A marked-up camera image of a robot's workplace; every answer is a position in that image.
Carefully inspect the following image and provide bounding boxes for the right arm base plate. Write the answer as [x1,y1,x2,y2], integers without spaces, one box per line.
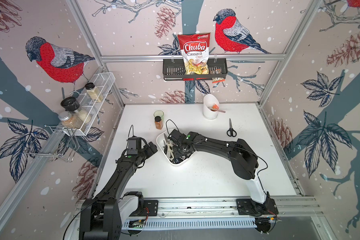
[236,197,279,217]

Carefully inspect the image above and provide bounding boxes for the green glass cup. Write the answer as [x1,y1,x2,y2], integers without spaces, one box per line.
[154,110,164,120]

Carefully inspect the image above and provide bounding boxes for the spice jar black lid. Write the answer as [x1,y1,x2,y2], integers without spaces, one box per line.
[85,83,104,103]

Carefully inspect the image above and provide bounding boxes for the spice jar silver lid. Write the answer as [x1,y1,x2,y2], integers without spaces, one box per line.
[58,111,83,129]

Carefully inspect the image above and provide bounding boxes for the small black scissors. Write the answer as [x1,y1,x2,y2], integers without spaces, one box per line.
[227,119,237,138]

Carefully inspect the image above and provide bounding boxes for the white utensil holder cup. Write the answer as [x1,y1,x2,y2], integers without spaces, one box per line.
[203,94,220,120]

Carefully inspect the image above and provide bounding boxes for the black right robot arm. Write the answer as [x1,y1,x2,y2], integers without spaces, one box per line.
[167,129,279,217]

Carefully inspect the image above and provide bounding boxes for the wire wall rack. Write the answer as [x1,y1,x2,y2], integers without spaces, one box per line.
[23,125,80,163]

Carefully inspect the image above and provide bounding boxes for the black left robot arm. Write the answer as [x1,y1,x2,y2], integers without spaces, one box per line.
[79,137,158,240]

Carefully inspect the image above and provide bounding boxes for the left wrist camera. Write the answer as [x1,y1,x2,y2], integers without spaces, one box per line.
[127,137,142,156]

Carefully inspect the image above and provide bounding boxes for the small snack packet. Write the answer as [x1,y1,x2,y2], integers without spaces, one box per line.
[211,67,226,84]

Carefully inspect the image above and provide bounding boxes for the black wall basket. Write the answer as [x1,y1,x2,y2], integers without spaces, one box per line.
[163,59,228,81]

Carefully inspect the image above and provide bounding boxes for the red sweet pepper spice bottle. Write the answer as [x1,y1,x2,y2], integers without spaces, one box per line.
[155,116,163,130]

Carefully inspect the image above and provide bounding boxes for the wooden spoon in cup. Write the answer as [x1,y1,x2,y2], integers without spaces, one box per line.
[208,107,226,113]

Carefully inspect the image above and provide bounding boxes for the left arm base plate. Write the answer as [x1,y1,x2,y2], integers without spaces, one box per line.
[130,200,159,217]

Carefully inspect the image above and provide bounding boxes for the white wire spice rack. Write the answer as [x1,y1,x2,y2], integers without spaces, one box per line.
[71,73,115,136]

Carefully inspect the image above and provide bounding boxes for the white plastic storage box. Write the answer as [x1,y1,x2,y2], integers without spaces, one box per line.
[156,132,192,167]

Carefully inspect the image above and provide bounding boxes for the black pepper grinder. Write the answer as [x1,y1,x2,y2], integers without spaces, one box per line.
[61,97,92,124]

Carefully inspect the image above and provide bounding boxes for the black handled long scissors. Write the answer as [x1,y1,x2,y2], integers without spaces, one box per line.
[170,154,190,165]

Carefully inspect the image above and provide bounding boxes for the red chuba cassava chips bag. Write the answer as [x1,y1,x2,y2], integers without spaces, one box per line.
[178,33,210,75]

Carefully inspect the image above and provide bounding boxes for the cream handled kitchen scissors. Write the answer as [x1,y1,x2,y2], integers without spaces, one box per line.
[164,134,175,162]

